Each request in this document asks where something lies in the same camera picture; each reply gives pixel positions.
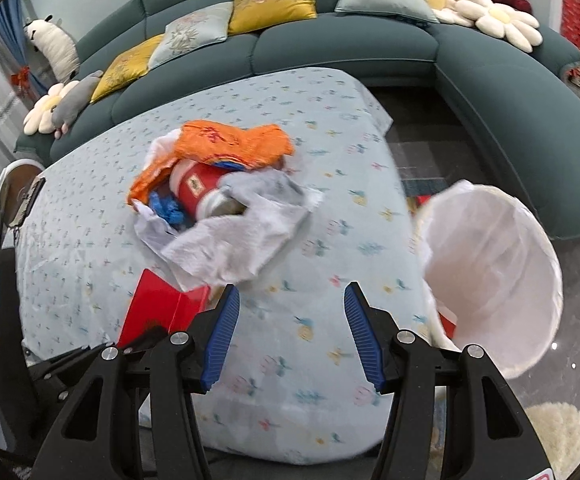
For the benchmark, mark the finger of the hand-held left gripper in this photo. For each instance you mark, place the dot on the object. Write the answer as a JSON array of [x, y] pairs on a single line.
[[70, 365]]

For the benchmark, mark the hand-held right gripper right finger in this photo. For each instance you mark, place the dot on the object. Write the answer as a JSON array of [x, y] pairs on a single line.
[[365, 340]]

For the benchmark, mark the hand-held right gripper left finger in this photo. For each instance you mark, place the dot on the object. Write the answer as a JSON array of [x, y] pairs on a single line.
[[220, 340]]

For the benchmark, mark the red cardboard box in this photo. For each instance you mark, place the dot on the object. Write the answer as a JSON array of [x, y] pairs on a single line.
[[150, 305]]

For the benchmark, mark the large white paper towel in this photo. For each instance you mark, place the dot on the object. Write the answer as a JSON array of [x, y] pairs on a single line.
[[220, 250]]

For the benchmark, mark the blue plastic wrapper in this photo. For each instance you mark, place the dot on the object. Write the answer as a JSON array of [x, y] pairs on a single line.
[[167, 207]]

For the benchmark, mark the white lined trash bin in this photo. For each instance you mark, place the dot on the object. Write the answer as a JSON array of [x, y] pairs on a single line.
[[495, 270]]

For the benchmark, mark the red drink can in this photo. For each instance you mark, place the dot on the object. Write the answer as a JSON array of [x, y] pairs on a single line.
[[195, 185]]

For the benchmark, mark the orange plastic bag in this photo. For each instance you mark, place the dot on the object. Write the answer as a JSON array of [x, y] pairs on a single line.
[[220, 142]]

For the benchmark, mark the light blue floral tablecloth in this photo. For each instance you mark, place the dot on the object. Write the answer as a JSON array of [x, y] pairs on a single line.
[[295, 240]]

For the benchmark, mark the white chair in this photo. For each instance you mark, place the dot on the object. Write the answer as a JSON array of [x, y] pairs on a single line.
[[17, 185]]

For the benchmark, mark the blue patterned rug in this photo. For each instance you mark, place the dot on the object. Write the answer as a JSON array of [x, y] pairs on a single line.
[[420, 187]]

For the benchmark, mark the small white daisy cushion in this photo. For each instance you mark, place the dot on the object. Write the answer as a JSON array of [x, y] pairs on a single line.
[[45, 107]]

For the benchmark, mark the white fluffy rug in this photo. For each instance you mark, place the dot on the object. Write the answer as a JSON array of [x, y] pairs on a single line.
[[560, 430]]

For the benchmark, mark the grey plush toy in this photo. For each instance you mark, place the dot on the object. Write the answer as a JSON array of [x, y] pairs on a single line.
[[72, 102]]

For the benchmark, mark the red bow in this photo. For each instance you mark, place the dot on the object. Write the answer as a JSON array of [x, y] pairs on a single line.
[[20, 82]]

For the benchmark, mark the white panda plush toy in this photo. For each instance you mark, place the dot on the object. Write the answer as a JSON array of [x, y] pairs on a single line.
[[52, 47]]

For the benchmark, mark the blue curtain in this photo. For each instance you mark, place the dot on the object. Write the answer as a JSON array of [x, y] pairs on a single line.
[[7, 25]]

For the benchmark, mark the teal corner sofa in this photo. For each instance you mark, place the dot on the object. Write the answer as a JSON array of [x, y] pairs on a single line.
[[350, 45]]

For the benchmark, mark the large yellow embroidered cushion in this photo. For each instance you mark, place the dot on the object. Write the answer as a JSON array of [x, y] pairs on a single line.
[[272, 2]]

